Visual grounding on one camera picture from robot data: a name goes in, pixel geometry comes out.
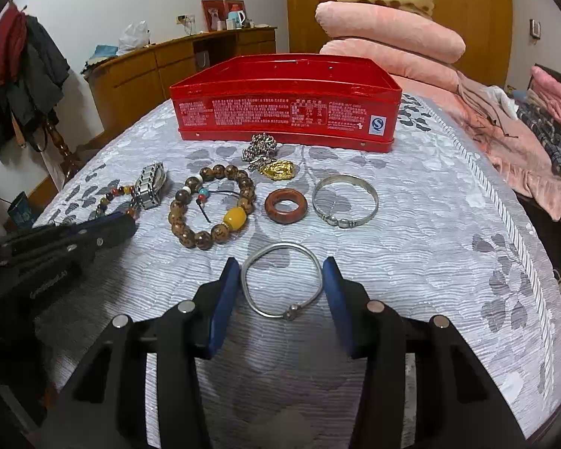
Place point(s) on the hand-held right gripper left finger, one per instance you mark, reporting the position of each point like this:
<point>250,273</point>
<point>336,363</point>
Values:
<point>224,308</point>

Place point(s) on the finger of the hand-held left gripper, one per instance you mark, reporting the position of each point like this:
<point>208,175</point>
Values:
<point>117,225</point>
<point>75,253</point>

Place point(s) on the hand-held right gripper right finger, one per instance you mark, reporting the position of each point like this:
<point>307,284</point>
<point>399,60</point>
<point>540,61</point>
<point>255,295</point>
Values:
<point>341,308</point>

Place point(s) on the silver metal watch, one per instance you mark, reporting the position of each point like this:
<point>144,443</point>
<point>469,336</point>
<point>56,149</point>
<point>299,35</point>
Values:
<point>148,187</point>

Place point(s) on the silver bangle ball ends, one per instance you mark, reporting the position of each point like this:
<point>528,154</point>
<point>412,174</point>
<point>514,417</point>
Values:
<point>290,314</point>

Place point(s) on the silver bangle with clasp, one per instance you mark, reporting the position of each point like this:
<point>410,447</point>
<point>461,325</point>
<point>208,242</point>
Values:
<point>341,222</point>

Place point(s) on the gold pendant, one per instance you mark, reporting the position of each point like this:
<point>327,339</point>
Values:
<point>278,169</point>

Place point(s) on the red tin box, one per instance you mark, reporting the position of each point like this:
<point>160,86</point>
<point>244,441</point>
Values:
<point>285,112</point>

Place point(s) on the blue box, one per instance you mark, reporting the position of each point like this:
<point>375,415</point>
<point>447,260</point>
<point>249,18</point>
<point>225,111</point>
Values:
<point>22,213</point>

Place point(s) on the wooden coat rack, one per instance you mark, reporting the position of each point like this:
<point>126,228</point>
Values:
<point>63,149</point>

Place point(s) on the grey floral bedspread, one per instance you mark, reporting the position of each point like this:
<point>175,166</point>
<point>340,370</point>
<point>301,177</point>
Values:
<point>425,252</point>

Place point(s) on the wooden sideboard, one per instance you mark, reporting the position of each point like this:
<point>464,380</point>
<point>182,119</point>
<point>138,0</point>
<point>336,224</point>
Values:
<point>135,84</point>

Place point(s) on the blue cloth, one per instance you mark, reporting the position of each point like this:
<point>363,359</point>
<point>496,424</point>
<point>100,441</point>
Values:
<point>105,53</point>

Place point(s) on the dark grey jacket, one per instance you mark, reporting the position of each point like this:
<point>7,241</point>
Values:
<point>37,70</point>

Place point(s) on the grey paper bag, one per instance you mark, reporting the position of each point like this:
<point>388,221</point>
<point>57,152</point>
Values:
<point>202,60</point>

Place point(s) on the white plastic bag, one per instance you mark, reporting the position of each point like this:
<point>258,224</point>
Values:
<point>133,37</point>

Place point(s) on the red garment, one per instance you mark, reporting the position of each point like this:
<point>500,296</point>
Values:
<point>2,51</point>

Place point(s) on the pink bed sheet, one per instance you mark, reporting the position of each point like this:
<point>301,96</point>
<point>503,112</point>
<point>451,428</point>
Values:
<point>509,159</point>

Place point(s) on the blue white kettle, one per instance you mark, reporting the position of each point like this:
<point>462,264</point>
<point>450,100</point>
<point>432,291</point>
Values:
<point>236,19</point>

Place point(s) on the thick pink folded quilt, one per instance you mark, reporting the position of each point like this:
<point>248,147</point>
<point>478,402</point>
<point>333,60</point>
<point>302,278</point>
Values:
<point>392,65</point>
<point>388,28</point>

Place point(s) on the beige garment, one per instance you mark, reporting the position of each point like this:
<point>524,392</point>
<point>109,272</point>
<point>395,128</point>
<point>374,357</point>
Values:
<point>486,103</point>

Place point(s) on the plaid cloth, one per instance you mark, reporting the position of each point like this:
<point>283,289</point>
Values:
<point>551,140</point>

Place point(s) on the small folded pink blanket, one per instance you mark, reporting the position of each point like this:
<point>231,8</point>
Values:
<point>556,98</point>

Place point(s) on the yellow spotted blanket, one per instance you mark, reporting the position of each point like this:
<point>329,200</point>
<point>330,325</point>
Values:
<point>388,0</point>

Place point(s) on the wooden wardrobe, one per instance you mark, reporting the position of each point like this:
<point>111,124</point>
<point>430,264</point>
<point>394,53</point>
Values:
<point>449,4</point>

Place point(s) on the red picture frame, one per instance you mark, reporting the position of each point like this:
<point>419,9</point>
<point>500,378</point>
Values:
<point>238,5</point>
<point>211,15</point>

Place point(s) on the wall switch box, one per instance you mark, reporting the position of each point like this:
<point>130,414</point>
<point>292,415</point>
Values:
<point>535,29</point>

